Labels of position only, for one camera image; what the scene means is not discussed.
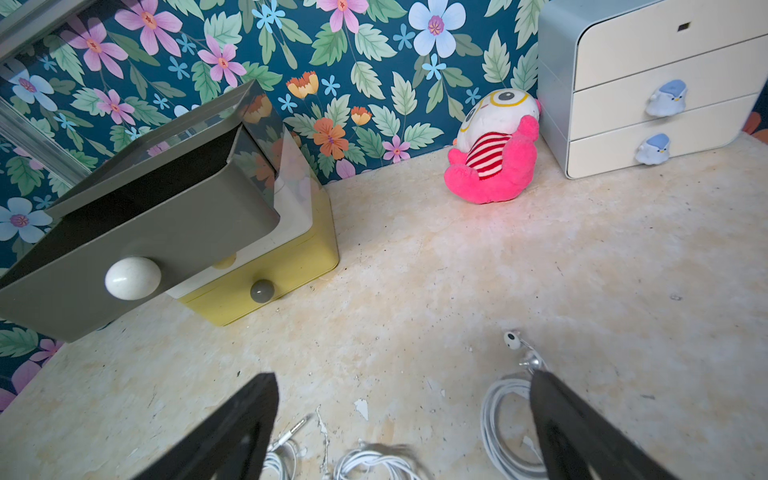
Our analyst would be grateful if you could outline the pink white plush toy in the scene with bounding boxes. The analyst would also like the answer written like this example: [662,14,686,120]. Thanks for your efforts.
[444,88,540,204]

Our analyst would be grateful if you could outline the three-tier colored drawer cabinet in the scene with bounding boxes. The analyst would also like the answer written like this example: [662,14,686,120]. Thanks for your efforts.
[47,80,341,328]

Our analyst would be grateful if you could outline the upper blue bird knob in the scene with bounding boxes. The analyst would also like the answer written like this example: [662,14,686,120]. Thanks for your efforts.
[645,79,688,117]

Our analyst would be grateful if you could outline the lower blue bird knob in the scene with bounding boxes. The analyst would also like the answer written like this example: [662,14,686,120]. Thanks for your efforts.
[634,133,671,165]

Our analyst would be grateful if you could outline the white wired earphones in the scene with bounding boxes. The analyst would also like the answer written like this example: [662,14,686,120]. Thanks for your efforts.
[262,414,313,480]
[480,330,548,479]
[332,443,423,480]

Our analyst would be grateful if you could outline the white blue mini drawer cabinet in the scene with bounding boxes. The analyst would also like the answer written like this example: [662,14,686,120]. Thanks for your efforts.
[537,0,767,179]

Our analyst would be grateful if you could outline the white wired earphones right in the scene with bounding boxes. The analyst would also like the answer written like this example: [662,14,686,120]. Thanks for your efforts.
[480,330,548,479]

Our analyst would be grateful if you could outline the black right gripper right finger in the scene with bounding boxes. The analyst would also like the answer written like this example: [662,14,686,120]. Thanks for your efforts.
[529,370,674,479]

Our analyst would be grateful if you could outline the white wired earphones left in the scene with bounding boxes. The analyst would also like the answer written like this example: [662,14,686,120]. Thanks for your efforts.
[262,414,313,480]

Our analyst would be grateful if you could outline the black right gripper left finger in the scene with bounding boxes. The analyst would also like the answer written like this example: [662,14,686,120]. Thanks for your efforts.
[136,372,279,479]

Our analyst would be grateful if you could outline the white wired earphones middle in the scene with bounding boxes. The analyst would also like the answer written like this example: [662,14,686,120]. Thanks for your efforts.
[332,443,423,480]

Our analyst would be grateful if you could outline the aluminium corner post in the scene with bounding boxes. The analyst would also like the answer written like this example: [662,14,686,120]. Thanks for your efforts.
[0,0,97,187]

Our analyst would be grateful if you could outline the blue bird knob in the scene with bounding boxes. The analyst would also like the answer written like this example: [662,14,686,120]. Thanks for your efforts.
[634,133,671,165]
[645,79,688,117]

